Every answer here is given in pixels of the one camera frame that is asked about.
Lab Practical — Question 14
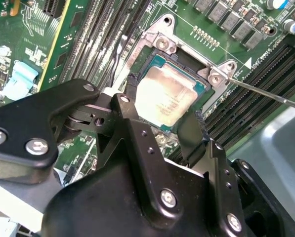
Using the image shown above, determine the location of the metal locking lever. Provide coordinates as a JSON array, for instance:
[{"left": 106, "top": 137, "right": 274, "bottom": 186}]
[
  {"left": 226, "top": 76, "right": 295, "bottom": 112},
  {"left": 111, "top": 34, "right": 128, "bottom": 86}
]

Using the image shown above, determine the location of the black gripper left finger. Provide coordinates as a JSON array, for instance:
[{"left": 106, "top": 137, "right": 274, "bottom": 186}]
[{"left": 0, "top": 74, "right": 184, "bottom": 223}]

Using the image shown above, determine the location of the silver CPU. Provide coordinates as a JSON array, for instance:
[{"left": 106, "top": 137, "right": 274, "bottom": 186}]
[{"left": 133, "top": 54, "right": 212, "bottom": 133}]

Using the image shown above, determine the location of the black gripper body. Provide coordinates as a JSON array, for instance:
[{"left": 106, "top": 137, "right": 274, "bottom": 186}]
[{"left": 42, "top": 158, "right": 295, "bottom": 237}]

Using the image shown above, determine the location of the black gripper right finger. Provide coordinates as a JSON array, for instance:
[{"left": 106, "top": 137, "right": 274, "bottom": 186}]
[{"left": 176, "top": 110, "right": 264, "bottom": 237}]

